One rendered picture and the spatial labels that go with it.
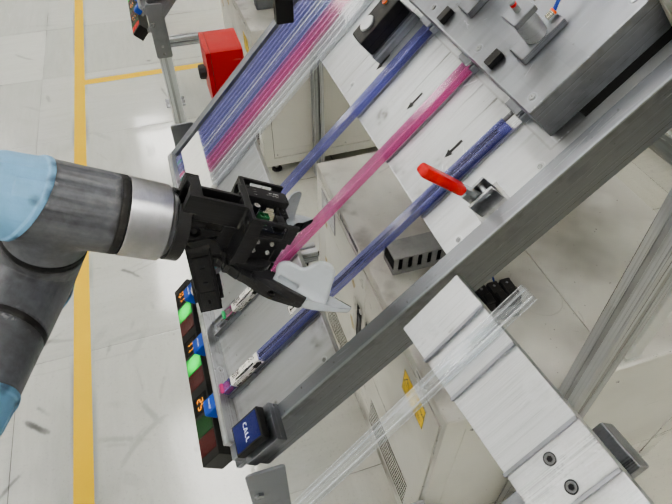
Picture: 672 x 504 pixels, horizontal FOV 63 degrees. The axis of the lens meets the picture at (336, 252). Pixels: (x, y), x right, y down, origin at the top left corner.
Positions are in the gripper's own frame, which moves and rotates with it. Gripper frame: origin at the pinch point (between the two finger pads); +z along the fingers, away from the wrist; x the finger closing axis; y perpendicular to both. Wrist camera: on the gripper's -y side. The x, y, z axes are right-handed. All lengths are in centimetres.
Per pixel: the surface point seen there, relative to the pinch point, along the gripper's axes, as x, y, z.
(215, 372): 2.9, -25.1, -4.1
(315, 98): 131, -32, 60
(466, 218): -5.2, 14.1, 8.0
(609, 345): -13.3, 5.5, 37.7
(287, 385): -5.8, -15.7, 0.4
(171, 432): 37, -98, 17
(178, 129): 64, -23, -3
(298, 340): -1.6, -11.8, 1.4
